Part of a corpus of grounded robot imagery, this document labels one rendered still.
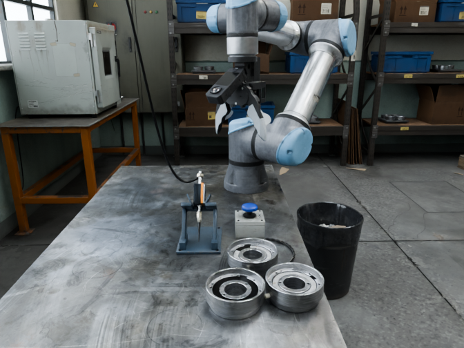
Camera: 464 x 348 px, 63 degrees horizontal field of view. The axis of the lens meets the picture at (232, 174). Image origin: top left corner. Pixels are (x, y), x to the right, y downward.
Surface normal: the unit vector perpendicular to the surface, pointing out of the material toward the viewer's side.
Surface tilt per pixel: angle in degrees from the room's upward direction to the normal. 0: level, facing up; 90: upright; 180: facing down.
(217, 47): 90
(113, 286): 0
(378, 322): 0
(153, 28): 90
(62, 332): 0
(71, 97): 89
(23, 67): 90
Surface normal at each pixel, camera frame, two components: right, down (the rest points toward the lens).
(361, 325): 0.00, -0.95
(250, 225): 0.02, 0.31
